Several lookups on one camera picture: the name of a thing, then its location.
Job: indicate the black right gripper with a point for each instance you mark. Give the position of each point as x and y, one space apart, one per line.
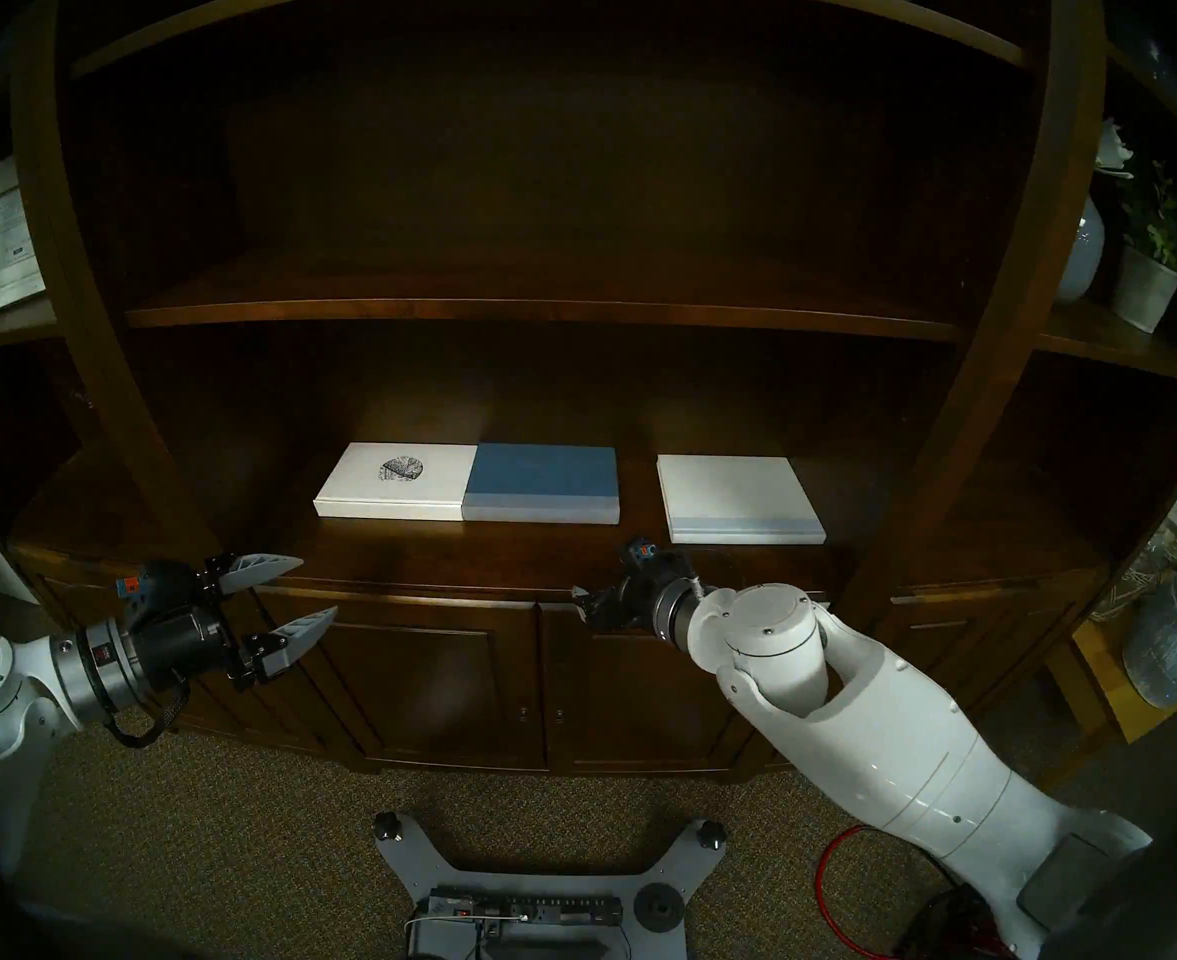
628 606

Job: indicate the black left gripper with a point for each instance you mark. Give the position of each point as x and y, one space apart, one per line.
188 643

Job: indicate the blue hardcover book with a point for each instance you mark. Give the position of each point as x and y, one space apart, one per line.
544 473

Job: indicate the white book with round print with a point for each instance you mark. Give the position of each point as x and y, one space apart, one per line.
358 488

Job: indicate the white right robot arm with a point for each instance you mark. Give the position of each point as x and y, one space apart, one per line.
868 728

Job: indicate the white book with blue stripe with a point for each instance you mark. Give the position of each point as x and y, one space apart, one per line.
738 493

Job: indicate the black base knob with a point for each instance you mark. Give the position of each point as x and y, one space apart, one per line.
386 825
714 834

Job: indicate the black round base disc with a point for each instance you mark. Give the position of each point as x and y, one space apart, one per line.
660 908

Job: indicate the grey electronics box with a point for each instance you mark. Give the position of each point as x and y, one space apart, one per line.
528 918

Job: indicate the dark wooden bookshelf cabinet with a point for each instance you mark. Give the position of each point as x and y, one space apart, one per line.
548 218

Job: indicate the clear glass jar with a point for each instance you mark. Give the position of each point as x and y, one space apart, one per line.
1144 568

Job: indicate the white round vase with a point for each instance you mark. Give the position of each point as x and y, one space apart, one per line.
1082 258

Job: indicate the green plant in white pot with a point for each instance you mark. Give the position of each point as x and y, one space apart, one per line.
1144 293

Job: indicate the white orchid flower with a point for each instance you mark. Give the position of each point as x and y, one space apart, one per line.
1114 148

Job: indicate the right wrist camera orange tag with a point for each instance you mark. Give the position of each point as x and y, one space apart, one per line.
648 553

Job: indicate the wrist camera orange tag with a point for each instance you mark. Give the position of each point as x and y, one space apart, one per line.
648 553
154 580

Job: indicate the left wrist camera orange tag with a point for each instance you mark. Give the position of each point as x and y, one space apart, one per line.
154 580

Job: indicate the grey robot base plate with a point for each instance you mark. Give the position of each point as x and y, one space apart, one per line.
418 858

